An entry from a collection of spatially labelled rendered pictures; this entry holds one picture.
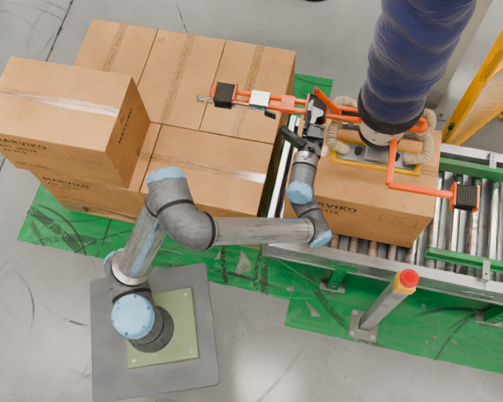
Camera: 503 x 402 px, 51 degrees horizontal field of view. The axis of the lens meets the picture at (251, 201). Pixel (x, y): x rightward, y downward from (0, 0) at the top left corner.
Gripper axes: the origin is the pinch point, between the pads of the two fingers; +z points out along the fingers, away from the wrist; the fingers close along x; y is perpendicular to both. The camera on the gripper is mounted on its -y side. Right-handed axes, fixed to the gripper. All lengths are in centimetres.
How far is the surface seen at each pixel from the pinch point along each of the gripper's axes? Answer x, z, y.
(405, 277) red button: -20, -52, 45
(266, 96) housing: 1.5, 1.2, -16.6
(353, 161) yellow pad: -11.0, -13.3, 19.6
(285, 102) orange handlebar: 1.4, -0.2, -9.1
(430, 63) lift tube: 48, -10, 32
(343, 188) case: -28.9, -16.8, 18.7
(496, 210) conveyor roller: -69, 4, 93
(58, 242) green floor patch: -124, -38, -135
